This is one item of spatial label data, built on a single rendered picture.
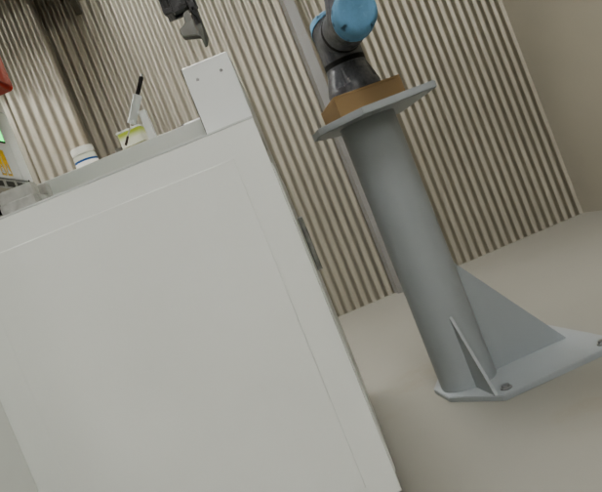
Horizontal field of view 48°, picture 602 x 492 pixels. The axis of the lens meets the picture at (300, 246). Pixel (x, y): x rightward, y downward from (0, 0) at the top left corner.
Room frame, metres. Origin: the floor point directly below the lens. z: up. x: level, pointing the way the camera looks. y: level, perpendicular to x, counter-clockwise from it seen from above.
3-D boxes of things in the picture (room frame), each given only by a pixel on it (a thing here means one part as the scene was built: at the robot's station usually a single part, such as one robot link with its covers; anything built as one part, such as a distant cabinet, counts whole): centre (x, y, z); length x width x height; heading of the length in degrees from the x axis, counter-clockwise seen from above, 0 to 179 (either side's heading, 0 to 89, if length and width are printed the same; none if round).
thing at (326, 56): (1.90, -0.31, 1.04); 0.13 x 0.12 x 0.14; 13
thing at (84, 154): (2.08, 0.51, 1.01); 0.07 x 0.07 x 0.10
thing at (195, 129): (2.03, 0.29, 0.89); 0.62 x 0.35 x 0.14; 89
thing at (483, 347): (1.92, -0.40, 0.41); 0.51 x 0.44 x 0.82; 98
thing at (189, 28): (1.68, 0.05, 1.14); 0.06 x 0.03 x 0.09; 89
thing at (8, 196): (1.51, 0.53, 0.89); 0.08 x 0.03 x 0.03; 89
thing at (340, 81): (1.90, -0.30, 0.93); 0.15 x 0.15 x 0.10
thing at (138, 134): (1.97, 0.33, 1.00); 0.07 x 0.07 x 0.07; 81
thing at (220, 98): (1.57, 0.03, 0.89); 0.55 x 0.09 x 0.14; 179
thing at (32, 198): (1.66, 0.53, 0.87); 0.36 x 0.08 x 0.03; 179
